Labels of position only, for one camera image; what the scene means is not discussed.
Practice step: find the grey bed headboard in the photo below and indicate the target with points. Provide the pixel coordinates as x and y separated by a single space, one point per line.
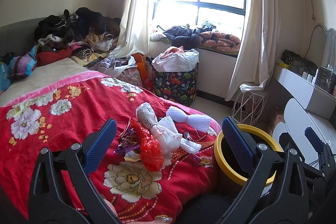
18 37

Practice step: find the floral fabric bag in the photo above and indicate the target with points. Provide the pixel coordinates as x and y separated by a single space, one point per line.
131 76

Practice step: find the white foam net large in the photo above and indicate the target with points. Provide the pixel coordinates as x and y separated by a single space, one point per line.
197 121

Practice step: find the pile of dark clothes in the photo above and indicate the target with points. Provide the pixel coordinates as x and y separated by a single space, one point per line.
100 33

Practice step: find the yellow rimmed black trash bin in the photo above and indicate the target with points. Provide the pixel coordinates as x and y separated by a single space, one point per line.
246 157

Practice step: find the white wire side table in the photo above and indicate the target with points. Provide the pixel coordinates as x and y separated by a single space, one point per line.
249 104

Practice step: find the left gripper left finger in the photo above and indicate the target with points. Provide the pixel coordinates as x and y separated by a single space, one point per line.
49 201

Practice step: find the orange bag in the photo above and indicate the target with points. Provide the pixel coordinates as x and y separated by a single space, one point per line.
140 62

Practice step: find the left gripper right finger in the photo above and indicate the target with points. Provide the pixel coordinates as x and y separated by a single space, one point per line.
276 189

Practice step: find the person's left hand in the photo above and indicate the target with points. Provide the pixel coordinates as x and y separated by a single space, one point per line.
137 212

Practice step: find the white bag in basket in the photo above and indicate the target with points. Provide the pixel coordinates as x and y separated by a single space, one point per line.
176 59

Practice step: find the cream curtain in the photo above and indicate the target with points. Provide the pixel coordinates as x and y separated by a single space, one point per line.
256 58
134 29

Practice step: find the white round chair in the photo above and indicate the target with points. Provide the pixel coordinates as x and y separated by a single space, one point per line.
296 120

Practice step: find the red plastic bag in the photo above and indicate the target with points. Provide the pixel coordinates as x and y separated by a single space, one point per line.
150 150

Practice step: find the right cream curtain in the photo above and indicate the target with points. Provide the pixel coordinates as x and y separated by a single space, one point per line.
256 58

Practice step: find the red floral blanket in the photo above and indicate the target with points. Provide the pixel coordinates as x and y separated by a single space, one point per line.
58 118

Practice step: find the white foam net small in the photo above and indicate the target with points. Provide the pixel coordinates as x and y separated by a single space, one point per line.
174 139

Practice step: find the left cream curtain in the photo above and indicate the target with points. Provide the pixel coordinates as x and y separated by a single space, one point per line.
134 29

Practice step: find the dark green bag on desk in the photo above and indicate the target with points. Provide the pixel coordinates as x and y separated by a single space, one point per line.
298 64

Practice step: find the orange patterned folded blanket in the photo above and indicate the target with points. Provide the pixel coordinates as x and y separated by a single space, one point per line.
219 41

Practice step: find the white dresser desk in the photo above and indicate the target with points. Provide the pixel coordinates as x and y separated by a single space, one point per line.
311 97

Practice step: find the small candy wrapper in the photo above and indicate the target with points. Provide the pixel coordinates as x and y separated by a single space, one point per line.
206 161

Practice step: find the dark blue jacket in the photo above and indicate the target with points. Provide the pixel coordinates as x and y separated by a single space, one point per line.
183 36

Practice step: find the purple candy wrapper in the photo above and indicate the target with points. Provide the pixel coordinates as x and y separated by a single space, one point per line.
128 141

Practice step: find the striped purple blue garment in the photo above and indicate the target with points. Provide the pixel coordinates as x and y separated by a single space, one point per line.
22 67

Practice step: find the vanity mirror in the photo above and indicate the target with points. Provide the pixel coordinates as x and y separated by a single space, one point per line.
321 49

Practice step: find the dinosaur print laundry basket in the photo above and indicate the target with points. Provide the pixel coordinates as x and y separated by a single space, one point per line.
179 87

